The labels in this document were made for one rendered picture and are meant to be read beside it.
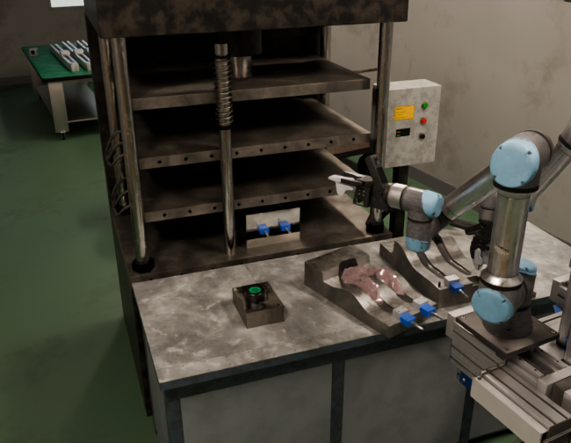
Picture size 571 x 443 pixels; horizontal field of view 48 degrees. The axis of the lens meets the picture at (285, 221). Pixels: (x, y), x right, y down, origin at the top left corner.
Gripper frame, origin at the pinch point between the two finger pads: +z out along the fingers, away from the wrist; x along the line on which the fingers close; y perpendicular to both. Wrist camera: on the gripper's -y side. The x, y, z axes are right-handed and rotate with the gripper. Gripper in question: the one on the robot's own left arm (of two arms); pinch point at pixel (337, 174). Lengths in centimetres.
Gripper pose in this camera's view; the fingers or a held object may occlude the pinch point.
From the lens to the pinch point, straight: 205.6
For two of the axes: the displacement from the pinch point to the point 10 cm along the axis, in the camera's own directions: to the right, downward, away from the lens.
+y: -0.7, 9.5, 3.1
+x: 6.0, -2.1, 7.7
